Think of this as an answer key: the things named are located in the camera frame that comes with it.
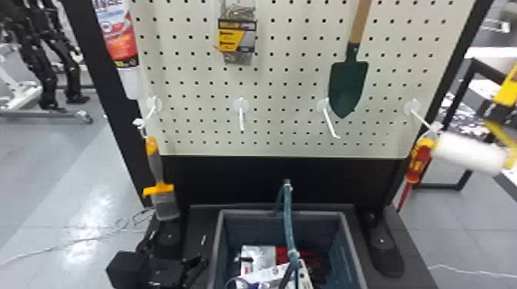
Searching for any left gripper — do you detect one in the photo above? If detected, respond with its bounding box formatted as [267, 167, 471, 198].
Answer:
[136, 229, 209, 289]

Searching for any white packet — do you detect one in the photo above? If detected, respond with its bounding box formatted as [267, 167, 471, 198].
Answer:
[235, 244, 315, 289]

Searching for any red packet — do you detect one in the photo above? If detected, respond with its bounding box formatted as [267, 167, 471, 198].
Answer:
[275, 247, 329, 279]

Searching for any blue basket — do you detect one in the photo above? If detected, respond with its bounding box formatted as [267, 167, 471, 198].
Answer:
[207, 178, 369, 289]

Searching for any white pegboard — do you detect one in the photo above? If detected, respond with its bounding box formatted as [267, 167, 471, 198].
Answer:
[60, 0, 495, 279]

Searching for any red white sealant tube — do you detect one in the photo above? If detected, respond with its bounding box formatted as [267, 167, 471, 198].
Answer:
[92, 0, 145, 100]

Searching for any yellow black screw packet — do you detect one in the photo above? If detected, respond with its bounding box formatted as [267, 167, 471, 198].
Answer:
[215, 0, 259, 65]

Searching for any green garden trowel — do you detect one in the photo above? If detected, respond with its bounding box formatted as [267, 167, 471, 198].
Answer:
[327, 0, 374, 120]

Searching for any red screwdriver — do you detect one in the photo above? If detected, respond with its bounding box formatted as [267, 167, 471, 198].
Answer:
[397, 137, 436, 213]

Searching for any white paint roller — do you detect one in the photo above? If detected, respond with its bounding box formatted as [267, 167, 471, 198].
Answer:
[429, 62, 517, 177]

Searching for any black side table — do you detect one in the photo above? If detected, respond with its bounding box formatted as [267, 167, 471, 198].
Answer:
[415, 45, 517, 204]

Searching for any yellow grey wire brush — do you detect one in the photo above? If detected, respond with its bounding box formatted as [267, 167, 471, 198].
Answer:
[142, 136, 181, 221]

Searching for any white cable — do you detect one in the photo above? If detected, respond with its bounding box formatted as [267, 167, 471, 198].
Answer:
[0, 207, 157, 268]

